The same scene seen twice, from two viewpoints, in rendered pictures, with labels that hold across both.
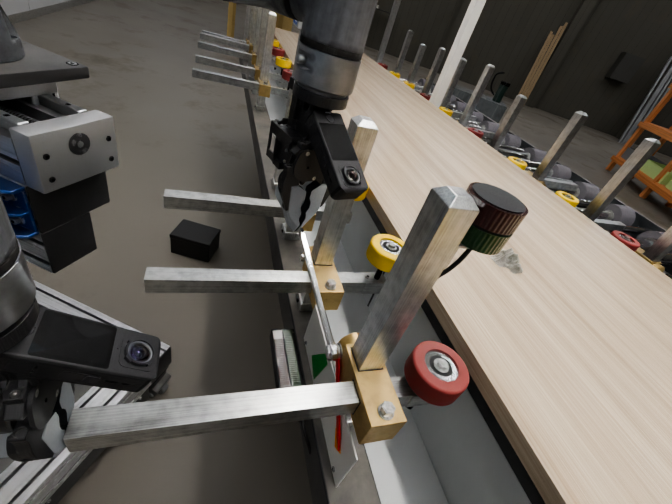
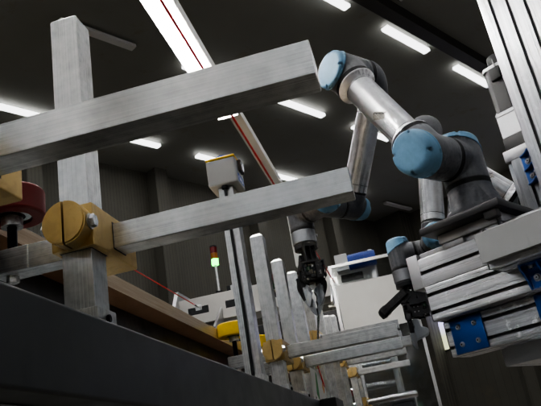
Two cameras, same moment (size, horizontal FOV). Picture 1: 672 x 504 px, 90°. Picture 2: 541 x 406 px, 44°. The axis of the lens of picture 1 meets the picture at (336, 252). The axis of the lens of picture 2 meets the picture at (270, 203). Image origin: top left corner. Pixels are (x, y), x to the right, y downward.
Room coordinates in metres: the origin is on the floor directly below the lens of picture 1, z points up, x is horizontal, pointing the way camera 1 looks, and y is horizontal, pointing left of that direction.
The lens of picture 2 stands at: (2.09, 1.16, 0.54)
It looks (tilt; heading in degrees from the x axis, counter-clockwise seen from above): 22 degrees up; 216
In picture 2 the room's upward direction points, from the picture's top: 10 degrees counter-clockwise
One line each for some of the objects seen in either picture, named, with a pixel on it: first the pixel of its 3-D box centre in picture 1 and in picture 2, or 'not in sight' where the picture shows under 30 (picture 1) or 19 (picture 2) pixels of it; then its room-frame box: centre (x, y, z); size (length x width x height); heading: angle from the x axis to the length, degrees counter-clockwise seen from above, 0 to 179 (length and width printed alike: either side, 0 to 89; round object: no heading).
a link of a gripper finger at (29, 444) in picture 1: (32, 426); not in sight; (0.10, 0.19, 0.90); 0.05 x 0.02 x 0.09; 26
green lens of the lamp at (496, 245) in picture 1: (479, 227); not in sight; (0.32, -0.13, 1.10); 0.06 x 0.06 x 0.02
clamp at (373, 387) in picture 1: (367, 382); not in sight; (0.28, -0.10, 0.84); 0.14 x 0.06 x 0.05; 26
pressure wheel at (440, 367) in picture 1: (424, 385); not in sight; (0.30, -0.18, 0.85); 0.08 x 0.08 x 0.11
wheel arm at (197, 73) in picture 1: (244, 84); (167, 229); (1.57, 0.64, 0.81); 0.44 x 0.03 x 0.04; 116
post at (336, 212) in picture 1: (326, 243); (291, 339); (0.53, 0.02, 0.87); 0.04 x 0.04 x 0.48; 26
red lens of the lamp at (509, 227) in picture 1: (492, 207); not in sight; (0.32, -0.13, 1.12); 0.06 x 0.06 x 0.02
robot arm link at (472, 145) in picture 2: not in sight; (459, 161); (0.46, 0.62, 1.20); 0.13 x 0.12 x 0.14; 166
